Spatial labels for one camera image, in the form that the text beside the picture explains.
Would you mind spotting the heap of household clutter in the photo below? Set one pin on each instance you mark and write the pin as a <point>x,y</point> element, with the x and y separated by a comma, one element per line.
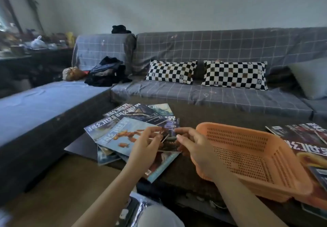
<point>15,38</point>

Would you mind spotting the clear plastic wrapper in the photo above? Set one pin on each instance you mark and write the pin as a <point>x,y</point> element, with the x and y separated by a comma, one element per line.
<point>132,209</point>

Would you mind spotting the person's left forearm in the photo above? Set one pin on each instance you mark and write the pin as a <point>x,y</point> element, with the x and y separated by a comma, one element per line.
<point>109,201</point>

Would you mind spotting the white shell cover magazine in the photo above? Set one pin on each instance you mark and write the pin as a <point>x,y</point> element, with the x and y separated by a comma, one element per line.
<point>163,165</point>

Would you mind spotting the brown bag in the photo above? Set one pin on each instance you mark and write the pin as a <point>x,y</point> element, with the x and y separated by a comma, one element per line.
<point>74,73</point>

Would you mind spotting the person's right hand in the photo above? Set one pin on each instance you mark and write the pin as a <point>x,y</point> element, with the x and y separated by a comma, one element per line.
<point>199,155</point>

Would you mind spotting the person's right forearm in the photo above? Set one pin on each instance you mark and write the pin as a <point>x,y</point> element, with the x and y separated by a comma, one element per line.
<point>245,203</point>

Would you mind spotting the person's left hand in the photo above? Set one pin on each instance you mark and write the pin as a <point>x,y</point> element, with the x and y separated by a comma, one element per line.
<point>143,150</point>

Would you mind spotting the dark side cabinet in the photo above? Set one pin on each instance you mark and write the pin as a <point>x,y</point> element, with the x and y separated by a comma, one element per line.
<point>38,65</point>

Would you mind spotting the orange plastic basket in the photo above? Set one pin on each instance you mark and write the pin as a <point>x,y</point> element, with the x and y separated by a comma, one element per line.
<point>255,157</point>

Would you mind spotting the grey plaid covered sofa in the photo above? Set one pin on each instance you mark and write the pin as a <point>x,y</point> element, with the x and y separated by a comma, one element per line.
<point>230,47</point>

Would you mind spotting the person's light trousers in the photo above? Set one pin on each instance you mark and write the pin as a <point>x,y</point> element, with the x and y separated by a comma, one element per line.
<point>161,217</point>

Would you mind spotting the orange robot cover magazine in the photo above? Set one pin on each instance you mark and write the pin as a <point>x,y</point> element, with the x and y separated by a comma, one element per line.
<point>127,137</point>

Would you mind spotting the pile of assorted magazines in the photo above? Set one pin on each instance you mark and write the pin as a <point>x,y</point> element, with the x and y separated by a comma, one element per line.
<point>301,142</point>

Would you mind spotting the small black garment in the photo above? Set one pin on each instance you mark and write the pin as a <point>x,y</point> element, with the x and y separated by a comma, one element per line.
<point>120,29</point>

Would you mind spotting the yellow container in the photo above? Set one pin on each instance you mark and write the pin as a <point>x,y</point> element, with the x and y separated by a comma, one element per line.
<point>69,39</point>

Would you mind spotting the heap of dark clothes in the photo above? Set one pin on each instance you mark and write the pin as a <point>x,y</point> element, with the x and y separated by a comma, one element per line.
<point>107,72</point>

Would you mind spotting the black white checkered pillow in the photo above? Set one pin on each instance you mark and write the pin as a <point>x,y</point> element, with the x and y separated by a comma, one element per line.
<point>235,74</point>
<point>171,72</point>

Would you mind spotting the white plastic bag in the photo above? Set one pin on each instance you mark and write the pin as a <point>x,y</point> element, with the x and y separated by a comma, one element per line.
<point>38,42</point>

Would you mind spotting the plain grey cushion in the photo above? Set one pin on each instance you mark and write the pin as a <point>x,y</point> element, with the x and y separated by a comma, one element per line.
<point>311,78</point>

